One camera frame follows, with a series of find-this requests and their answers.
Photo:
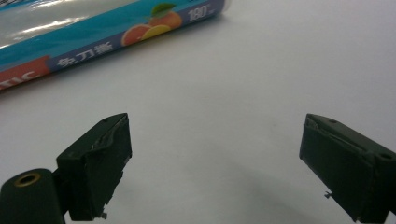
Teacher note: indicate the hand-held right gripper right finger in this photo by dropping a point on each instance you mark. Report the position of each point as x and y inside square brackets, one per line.
[345, 165]

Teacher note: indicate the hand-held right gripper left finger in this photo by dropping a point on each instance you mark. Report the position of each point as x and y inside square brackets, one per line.
[93, 168]

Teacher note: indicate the blue cling film box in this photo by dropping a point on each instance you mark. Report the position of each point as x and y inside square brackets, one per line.
[77, 34]

